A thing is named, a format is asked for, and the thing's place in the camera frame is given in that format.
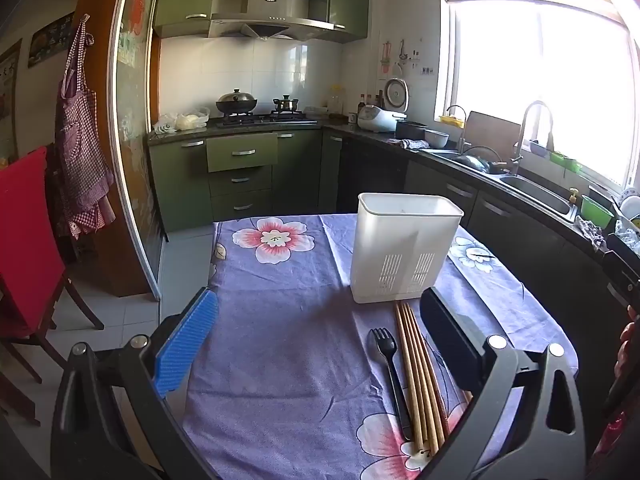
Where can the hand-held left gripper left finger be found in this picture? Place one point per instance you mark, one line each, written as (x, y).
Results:
(187, 345)

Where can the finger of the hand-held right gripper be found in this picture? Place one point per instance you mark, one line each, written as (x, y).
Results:
(624, 275)

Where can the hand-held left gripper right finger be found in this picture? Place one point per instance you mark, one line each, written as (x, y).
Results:
(450, 330)

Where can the black plastic fork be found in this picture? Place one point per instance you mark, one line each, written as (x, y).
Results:
(395, 390)

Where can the white plastic utensil holder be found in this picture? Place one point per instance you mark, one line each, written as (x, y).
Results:
(400, 240)

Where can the person's right hand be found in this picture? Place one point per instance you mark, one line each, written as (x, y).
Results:
(627, 347)

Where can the dish rack with plates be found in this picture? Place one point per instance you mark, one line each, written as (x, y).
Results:
(627, 215)

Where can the green plastic basin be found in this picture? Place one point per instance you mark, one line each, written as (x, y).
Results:
(596, 212)

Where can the purple floral tablecloth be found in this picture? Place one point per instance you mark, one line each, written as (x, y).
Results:
(300, 335)

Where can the steel sink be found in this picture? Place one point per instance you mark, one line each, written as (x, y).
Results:
(537, 195)

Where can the green windowsill container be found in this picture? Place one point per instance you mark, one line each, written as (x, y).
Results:
(565, 162)

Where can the blue windowsill container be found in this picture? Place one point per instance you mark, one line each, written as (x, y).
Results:
(539, 148)

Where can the green base cabinet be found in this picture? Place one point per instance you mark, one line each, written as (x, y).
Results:
(180, 185)

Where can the dark pan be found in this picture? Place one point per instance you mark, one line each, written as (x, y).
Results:
(475, 161)

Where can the dark base cabinet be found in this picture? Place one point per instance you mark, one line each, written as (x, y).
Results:
(380, 170)

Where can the tall steel faucet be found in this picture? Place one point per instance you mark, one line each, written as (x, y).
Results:
(522, 125)

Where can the crumpled kitchen cloth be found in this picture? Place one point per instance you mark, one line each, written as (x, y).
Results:
(412, 144)

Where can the grey bowl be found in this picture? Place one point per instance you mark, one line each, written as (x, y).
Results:
(436, 138)

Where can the red chair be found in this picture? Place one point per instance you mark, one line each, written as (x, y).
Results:
(25, 240)

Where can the brown cutting board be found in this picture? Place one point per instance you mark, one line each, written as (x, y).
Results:
(492, 132)

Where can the green drawer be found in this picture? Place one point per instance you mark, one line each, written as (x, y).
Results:
(242, 152)

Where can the small steel faucet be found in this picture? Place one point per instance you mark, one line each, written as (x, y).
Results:
(462, 130)

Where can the black cooker pot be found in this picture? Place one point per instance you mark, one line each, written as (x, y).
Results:
(411, 130)

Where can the yellow sponge holder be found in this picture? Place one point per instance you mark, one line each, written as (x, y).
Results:
(451, 120)

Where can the checkered apron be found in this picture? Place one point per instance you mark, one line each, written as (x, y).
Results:
(80, 160)

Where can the glass sliding door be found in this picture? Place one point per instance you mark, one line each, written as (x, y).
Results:
(132, 135)

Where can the white plastic bag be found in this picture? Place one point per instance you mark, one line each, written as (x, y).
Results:
(182, 122)

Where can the white rice cooker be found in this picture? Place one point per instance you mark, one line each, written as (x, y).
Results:
(380, 117)

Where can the gas stove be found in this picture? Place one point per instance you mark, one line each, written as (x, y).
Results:
(270, 119)

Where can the sauce bottles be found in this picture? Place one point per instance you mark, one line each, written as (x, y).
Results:
(370, 102)

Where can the black wok with lid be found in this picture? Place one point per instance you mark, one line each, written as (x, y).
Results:
(236, 102)

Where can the steel pot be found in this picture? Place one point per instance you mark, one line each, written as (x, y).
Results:
(286, 104)

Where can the steel range hood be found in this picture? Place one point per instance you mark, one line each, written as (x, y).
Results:
(270, 10)

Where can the wall hooks with utensils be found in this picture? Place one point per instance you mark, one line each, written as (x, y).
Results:
(400, 60)

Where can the framed wall picture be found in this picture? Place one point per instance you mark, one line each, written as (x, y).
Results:
(9, 80)

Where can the wall poster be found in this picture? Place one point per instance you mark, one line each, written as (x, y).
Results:
(50, 40)

